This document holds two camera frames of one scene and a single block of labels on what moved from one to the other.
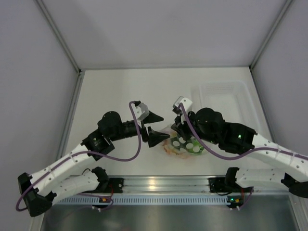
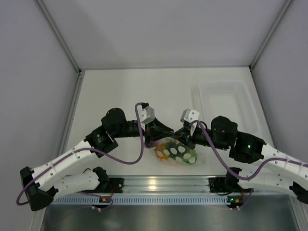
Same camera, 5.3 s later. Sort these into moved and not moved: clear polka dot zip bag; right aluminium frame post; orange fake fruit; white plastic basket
Moved: clear polka dot zip bag; orange fake fruit
Not moved: white plastic basket; right aluminium frame post
